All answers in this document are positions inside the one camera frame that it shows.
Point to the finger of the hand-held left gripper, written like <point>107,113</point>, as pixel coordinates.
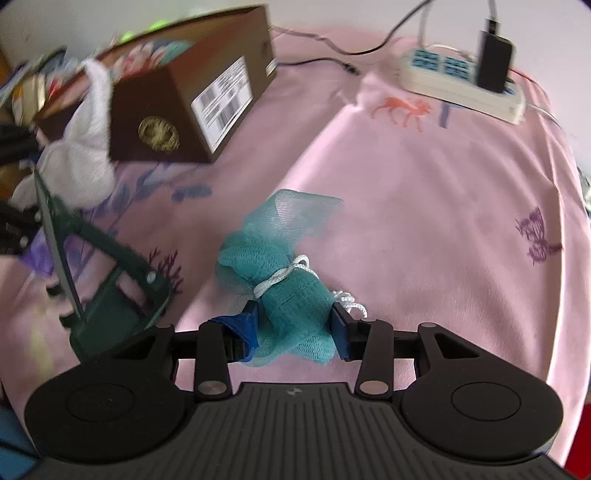
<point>111,258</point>

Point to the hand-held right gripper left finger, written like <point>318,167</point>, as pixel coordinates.
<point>244,327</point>

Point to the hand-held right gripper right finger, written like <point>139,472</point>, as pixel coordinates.
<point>339,334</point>

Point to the teal mesh bath sponge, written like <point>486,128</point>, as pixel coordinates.
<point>286,309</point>

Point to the brown cardboard box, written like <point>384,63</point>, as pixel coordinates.
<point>152,106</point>

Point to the white towel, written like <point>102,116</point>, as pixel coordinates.
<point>78,166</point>

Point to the pink printed bed sheet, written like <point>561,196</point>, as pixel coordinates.
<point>415,230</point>

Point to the blue cloth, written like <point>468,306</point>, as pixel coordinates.
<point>14,438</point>

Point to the white power strip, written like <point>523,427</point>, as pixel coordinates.
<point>443,83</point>

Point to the black charger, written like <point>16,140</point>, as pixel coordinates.
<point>494,64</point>

